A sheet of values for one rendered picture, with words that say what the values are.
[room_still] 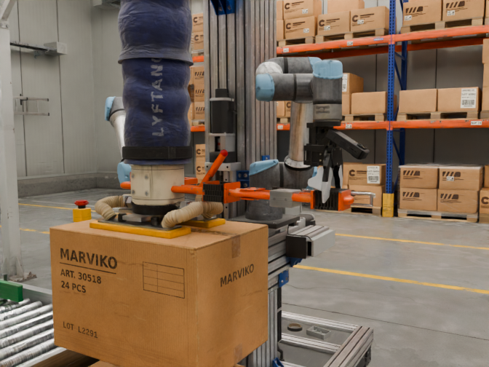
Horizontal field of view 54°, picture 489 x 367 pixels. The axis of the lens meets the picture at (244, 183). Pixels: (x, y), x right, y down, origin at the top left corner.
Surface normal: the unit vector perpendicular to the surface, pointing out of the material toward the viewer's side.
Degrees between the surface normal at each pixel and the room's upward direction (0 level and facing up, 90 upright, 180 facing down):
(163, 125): 75
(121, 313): 90
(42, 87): 90
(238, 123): 90
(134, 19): 85
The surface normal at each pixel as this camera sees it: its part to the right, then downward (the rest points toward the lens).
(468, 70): -0.50, 0.09
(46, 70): 0.87, 0.04
